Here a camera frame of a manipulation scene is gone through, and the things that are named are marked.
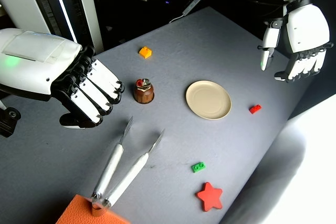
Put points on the white and black equipment frame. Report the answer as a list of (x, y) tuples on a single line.
[(23, 1)]

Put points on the grey power adapter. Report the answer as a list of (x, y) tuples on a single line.
[(191, 5)]

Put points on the green toy brick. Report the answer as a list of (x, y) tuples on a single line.
[(198, 167)]

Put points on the orange toy brick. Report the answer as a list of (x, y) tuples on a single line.
[(145, 52)]

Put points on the red toy brick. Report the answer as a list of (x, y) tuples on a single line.
[(255, 109)]

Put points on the white robot body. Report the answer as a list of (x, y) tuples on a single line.
[(302, 176)]

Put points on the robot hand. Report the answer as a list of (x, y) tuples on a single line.
[(31, 66), (307, 27)]

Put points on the chocolate toy cake with strawberry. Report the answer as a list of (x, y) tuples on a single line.
[(143, 94)]

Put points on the orange foam block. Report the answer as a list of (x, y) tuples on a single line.
[(78, 212)]

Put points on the grey table cloth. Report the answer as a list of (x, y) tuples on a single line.
[(183, 142)]

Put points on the beige round plate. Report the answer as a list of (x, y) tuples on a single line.
[(208, 100)]

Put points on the red star block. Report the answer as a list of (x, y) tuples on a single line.
[(210, 196)]

